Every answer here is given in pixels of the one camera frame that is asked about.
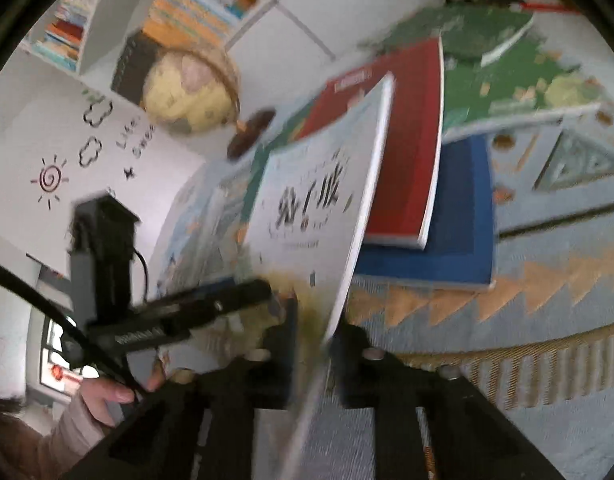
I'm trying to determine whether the row of shelf books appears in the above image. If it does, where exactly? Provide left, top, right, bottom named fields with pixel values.
left=29, top=0, right=308, bottom=73

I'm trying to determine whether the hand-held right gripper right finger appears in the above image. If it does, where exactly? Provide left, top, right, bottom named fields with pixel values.
left=332, top=322, right=568, bottom=480

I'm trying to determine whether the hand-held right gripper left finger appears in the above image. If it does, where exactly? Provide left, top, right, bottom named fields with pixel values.
left=62, top=295, right=300, bottom=480

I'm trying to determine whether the white bookshelf cabinet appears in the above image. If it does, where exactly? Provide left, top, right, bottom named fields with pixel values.
left=22, top=0, right=438, bottom=111

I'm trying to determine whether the large green book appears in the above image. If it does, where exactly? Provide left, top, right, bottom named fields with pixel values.
left=439, top=35, right=602, bottom=143

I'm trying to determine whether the red book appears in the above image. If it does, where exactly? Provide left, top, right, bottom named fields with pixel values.
left=294, top=37, right=445, bottom=251

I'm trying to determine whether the black cable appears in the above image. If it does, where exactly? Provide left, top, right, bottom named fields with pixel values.
left=0, top=257, right=142, bottom=401

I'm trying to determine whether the person's left forearm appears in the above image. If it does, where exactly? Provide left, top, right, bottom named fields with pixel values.
left=7, top=400, right=105, bottom=480

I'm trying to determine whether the person's left hand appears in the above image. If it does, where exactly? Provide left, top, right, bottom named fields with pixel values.
left=79, top=357, right=170, bottom=428

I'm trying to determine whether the blue eagle book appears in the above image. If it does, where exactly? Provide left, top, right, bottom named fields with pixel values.
left=354, top=135, right=498, bottom=292

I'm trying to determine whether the light blue book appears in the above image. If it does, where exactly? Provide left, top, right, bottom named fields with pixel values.
left=149, top=157, right=268, bottom=301

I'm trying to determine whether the yellow desk globe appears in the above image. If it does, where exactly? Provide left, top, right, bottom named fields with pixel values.
left=139, top=45, right=278, bottom=161

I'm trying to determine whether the white book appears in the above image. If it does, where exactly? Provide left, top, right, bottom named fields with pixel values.
left=244, top=72, right=395, bottom=480

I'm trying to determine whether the small green book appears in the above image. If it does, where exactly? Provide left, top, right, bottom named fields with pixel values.
left=367, top=2, right=535, bottom=68

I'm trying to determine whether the black box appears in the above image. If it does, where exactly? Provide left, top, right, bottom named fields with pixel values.
left=109, top=30, right=160, bottom=106

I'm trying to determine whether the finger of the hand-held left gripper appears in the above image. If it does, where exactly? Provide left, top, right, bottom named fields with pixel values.
left=84, top=279, right=274, bottom=356

